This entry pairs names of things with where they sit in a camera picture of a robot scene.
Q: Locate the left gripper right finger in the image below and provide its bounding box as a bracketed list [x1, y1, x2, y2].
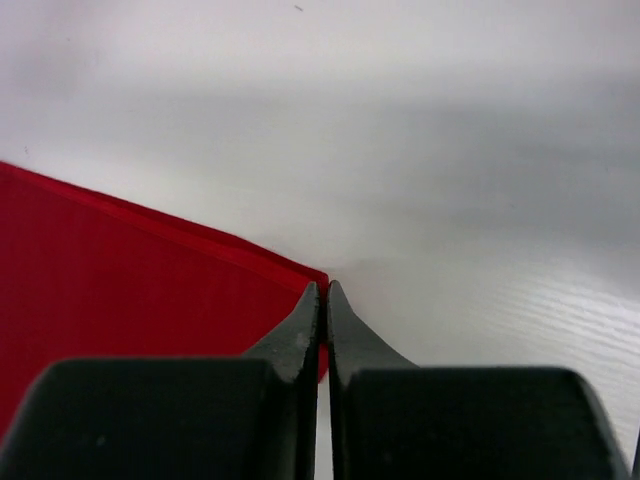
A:
[326, 282, 631, 479]

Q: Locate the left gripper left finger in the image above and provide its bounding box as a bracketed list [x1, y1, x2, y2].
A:
[1, 284, 320, 479]

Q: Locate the red cloth napkin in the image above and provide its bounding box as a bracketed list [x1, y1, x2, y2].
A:
[1, 164, 329, 427]

